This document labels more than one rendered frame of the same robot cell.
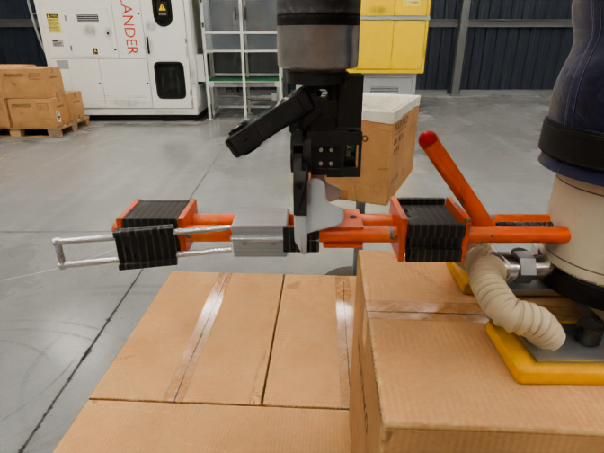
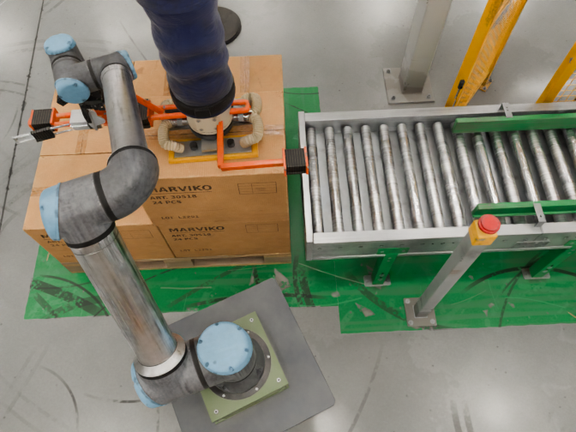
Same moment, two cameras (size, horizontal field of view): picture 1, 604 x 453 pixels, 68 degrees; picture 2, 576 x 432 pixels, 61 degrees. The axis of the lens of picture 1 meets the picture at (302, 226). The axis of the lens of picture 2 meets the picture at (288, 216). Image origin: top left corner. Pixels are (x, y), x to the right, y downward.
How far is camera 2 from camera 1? 149 cm
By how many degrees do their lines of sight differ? 40
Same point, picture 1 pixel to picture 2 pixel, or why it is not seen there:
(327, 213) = (99, 120)
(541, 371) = (174, 160)
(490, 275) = (161, 131)
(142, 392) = (64, 150)
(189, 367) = (84, 135)
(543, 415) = (171, 174)
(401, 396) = not seen: hidden behind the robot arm
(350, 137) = (97, 101)
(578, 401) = (183, 168)
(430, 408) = not seen: hidden behind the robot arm
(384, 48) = not seen: outside the picture
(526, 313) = (167, 146)
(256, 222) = (78, 120)
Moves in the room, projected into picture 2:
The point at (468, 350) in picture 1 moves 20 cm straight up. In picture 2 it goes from (160, 152) to (146, 119)
